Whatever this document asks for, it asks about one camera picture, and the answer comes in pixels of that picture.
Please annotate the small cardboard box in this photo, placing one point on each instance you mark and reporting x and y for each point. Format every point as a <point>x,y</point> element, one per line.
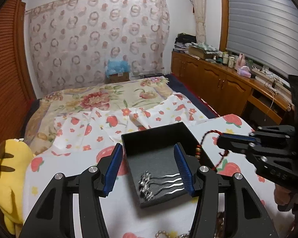
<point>119,77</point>

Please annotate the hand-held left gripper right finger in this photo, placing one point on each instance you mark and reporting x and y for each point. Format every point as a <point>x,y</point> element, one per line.
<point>183,168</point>

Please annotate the green patterned cloth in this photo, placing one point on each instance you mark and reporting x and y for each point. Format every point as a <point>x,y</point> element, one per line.
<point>206,47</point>

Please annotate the blue bag on cardboard box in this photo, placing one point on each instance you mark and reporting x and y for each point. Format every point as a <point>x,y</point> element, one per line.
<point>116,67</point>

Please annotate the navy bed sheet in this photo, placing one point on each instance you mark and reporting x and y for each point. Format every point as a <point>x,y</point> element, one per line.
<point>188,86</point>

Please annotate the grey window blind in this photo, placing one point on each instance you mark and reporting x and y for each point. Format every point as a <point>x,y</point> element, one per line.
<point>263,17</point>

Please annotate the cream floral blanket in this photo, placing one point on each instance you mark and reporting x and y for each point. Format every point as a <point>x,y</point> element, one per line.
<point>89,99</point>

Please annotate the white strawberry print blanket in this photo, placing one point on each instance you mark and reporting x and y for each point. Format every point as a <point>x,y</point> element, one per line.
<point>129,215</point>

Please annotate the wooden cabinet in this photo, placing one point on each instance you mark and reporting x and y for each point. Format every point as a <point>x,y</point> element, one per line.
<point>213,79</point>

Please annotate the black jewelry box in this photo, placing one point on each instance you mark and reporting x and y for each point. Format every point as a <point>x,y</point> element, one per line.
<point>151,158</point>

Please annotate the yellow striped plush toy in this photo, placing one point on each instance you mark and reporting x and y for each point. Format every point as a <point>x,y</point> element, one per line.
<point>7,178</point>

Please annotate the brown cardboard box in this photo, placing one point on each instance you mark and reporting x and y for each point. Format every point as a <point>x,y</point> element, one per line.
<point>196,52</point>

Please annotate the pink tissue box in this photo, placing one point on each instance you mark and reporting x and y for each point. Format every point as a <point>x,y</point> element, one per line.
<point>243,72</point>

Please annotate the stack of folded clothes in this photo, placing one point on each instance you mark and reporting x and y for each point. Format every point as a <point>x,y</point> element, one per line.
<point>185,41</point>

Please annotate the person's right hand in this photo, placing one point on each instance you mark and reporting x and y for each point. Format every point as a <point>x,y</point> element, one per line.
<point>280,195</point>

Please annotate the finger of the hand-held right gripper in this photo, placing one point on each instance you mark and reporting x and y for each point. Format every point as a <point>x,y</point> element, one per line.
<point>238,137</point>
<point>236,147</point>

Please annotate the white power strip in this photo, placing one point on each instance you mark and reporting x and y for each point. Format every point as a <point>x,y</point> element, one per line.
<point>265,72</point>

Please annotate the silver wavy hairpins bundle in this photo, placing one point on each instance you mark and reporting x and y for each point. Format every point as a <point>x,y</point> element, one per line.
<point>164,178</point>

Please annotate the pink bunny bottle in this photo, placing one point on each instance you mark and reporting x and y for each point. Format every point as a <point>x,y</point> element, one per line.
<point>240,60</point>

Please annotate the row of cosmetic bottles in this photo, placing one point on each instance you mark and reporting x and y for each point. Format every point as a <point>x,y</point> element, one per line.
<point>226,59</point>

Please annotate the cream lace curtain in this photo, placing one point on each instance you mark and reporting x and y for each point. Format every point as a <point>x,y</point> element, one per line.
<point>200,17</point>

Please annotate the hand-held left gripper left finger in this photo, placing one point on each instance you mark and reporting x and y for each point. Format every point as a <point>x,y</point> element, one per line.
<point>113,168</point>

